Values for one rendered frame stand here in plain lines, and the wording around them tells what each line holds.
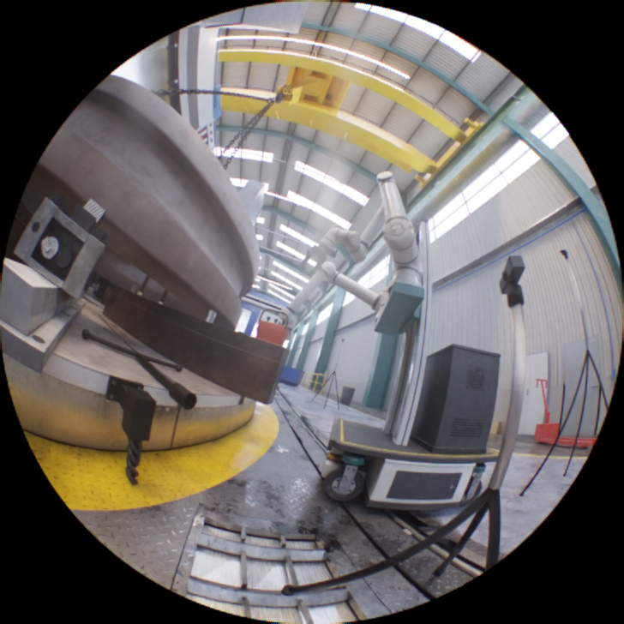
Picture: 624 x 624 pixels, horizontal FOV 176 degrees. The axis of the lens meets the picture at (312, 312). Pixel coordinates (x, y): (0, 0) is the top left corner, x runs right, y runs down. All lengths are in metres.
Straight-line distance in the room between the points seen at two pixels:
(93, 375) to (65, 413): 0.19
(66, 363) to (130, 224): 0.83
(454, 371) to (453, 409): 0.18
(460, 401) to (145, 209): 1.90
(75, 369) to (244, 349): 0.99
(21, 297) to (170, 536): 0.62
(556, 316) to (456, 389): 5.75
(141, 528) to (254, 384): 1.01
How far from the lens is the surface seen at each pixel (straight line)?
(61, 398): 0.80
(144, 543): 0.64
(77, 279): 0.86
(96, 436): 0.87
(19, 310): 0.57
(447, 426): 1.04
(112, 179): 1.37
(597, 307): 6.56
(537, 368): 5.81
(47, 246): 0.91
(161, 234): 1.35
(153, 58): 4.76
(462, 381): 1.06
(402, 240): 0.96
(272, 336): 1.29
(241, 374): 1.31
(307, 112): 11.86
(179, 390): 0.75
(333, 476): 0.98
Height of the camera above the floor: 0.53
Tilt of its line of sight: 19 degrees up
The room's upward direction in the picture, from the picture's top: 17 degrees clockwise
